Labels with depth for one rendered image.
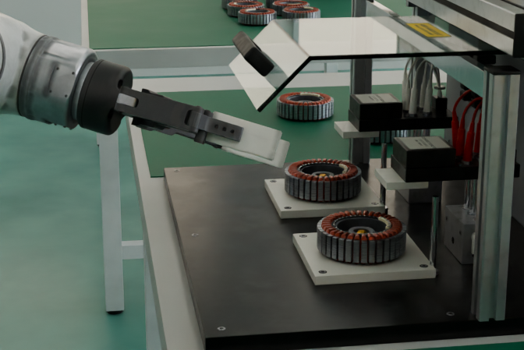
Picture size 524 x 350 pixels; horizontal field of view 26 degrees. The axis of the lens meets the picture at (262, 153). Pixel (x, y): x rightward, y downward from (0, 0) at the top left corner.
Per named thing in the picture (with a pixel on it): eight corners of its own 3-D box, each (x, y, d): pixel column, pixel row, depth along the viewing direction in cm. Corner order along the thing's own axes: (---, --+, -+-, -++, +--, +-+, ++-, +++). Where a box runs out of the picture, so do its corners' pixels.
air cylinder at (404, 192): (408, 203, 165) (409, 167, 164) (394, 188, 172) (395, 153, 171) (441, 202, 166) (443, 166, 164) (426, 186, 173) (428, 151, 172)
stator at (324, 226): (327, 269, 138) (327, 240, 137) (309, 237, 148) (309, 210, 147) (416, 263, 139) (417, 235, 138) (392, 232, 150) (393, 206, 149)
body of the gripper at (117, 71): (85, 129, 123) (166, 153, 122) (65, 121, 115) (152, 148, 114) (106, 63, 123) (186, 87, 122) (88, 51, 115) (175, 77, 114)
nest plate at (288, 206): (281, 219, 159) (281, 210, 159) (263, 186, 173) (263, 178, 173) (384, 213, 161) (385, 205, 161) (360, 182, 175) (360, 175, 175)
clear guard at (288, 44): (256, 112, 121) (256, 57, 119) (228, 67, 144) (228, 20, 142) (548, 101, 126) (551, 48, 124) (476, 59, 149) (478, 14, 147)
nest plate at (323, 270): (314, 285, 136) (314, 275, 136) (292, 242, 150) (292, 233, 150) (435, 277, 138) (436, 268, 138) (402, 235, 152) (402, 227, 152)
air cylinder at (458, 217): (461, 264, 142) (463, 223, 141) (442, 244, 149) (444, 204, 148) (499, 262, 143) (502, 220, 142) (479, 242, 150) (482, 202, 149)
